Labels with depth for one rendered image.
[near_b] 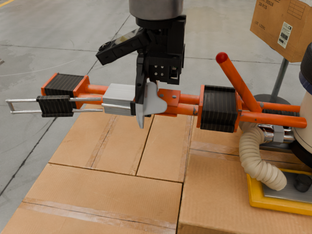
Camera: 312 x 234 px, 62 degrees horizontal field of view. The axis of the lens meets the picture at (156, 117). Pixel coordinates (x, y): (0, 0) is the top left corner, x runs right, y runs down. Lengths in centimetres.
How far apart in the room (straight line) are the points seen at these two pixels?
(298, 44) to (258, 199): 146
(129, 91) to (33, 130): 182
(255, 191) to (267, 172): 5
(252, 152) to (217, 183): 11
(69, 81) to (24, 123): 184
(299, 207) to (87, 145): 95
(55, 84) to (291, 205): 55
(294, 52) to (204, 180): 146
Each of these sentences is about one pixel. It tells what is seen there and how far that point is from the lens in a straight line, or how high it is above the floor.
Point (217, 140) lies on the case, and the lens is 70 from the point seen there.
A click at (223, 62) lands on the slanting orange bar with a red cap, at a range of 51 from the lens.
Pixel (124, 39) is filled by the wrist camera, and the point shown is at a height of 123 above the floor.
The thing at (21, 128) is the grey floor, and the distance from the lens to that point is 242.
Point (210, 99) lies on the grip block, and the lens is 57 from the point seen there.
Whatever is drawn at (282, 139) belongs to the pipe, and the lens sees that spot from 62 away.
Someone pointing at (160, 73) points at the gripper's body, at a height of 118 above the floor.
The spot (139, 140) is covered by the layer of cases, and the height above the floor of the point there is 54.
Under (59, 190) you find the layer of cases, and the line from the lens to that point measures 114.
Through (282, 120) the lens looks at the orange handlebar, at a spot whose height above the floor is 109.
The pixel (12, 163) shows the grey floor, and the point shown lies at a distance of 214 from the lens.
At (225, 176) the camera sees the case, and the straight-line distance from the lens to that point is 62.
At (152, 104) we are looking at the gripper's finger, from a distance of 49.
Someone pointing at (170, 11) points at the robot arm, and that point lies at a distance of 44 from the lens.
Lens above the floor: 142
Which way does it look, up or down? 39 degrees down
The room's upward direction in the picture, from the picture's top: straight up
